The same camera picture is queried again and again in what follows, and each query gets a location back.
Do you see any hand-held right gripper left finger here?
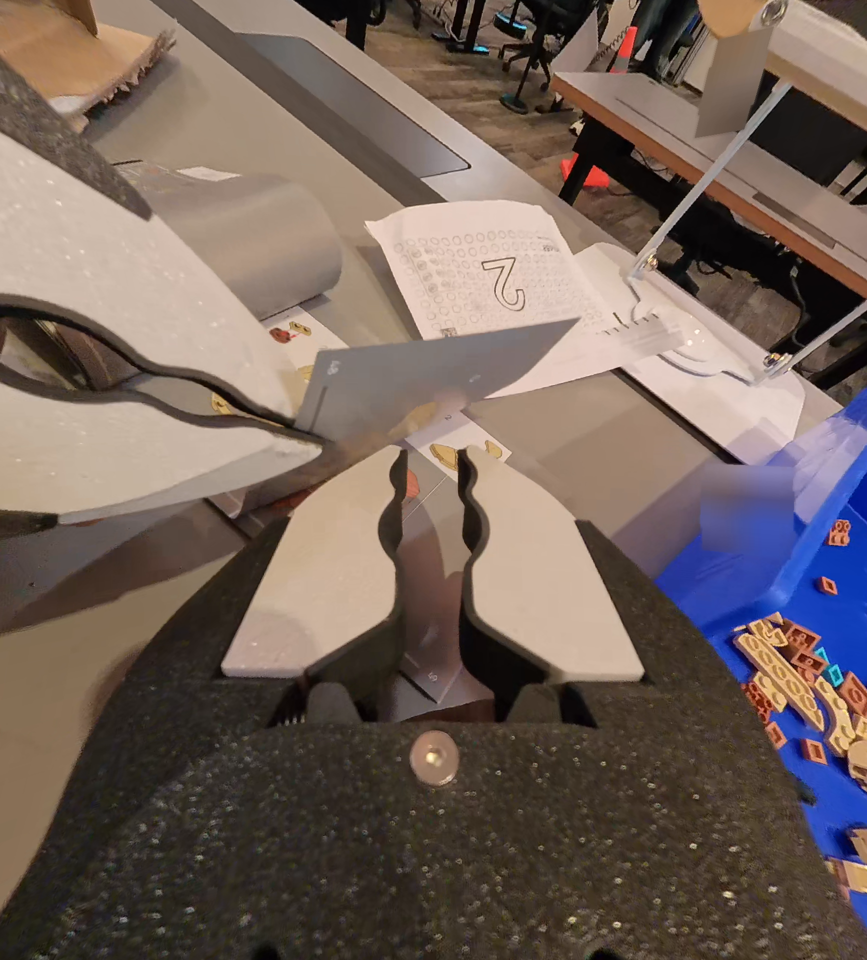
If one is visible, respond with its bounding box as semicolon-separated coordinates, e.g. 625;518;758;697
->
221;444;410;717

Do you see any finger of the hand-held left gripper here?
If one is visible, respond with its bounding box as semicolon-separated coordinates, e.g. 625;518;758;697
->
0;356;326;522
0;101;303;427

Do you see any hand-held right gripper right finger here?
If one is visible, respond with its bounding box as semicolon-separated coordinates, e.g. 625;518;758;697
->
457;446;646;715

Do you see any grey building instruction booklet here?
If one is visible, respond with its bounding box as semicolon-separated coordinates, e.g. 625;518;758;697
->
114;161;583;725

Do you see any wood edged grey desk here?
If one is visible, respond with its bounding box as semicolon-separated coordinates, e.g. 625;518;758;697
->
551;71;867;325

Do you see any torn open cardboard box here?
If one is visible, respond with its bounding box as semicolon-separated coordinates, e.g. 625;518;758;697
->
0;0;178;117

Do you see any pile of toy bricks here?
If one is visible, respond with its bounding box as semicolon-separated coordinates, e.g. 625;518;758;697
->
729;517;867;901

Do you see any white printed paper sheet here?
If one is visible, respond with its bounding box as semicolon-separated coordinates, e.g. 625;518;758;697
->
364;198;633;399

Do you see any black office chair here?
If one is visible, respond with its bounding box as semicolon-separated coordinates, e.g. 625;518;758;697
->
495;0;601;115

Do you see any dark desk cable cover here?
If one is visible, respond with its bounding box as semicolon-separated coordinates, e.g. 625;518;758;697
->
238;30;472;179

